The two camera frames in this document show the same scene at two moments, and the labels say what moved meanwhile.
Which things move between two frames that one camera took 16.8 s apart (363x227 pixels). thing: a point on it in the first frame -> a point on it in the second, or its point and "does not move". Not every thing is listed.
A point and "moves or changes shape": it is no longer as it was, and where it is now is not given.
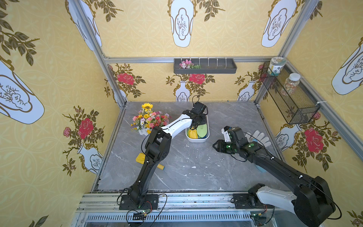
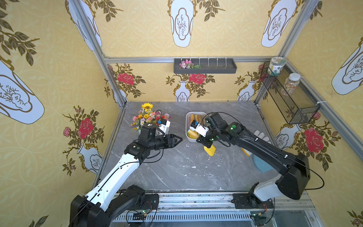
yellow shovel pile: (193, 133) does not move
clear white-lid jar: (291, 84) does not move
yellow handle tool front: (140, 158) moves or changes shape
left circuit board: (141, 215) does not move
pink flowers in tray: (188, 64) does not move
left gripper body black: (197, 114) -> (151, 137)
